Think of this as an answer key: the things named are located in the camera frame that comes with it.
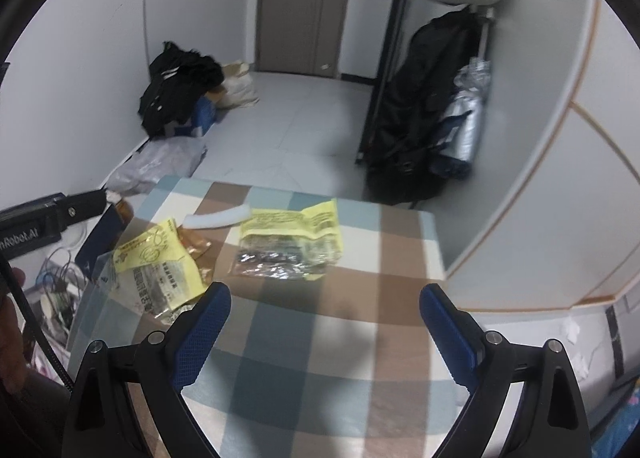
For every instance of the grey plastic mailer bag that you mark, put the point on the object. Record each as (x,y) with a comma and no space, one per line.
(155,163)

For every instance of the yellow packet with clear window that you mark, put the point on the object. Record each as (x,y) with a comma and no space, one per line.
(295,223)

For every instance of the white cabinet with gold trim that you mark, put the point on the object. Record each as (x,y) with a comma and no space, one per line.
(550,188)

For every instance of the checked tablecloth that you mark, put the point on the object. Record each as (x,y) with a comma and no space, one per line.
(310,338)

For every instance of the black hanging coat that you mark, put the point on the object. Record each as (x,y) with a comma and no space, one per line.
(415,113)

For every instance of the brown sachet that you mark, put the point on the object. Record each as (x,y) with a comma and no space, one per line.
(192,240)

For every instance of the blue patterned cloth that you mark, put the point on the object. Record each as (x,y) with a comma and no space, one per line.
(620,418)

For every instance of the clear plastic wrapper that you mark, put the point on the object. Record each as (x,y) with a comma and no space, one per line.
(105,278)

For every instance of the grey-brown room door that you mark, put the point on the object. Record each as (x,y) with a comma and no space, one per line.
(295,3)

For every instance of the person's left hand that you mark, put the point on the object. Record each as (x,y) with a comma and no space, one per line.
(10,338)

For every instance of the brown cardboard box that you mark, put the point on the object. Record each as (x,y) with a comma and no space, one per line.
(217,94)

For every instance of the dark blue flat box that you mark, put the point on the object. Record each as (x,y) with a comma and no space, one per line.
(100,243)

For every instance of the pile of black clothes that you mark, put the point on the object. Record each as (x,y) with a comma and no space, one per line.
(175,83)

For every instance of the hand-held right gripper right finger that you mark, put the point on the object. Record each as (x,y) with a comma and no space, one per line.
(447,333)

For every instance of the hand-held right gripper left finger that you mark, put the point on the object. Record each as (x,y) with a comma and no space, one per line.
(200,333)

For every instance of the white side table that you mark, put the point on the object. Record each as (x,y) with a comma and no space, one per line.
(80,238)

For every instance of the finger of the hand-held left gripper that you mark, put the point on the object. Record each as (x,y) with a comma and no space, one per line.
(82,208)

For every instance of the white foam strip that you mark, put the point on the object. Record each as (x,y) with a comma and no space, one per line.
(215,219)

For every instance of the large yellow printed packet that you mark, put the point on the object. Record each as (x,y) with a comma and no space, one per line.
(145,248)

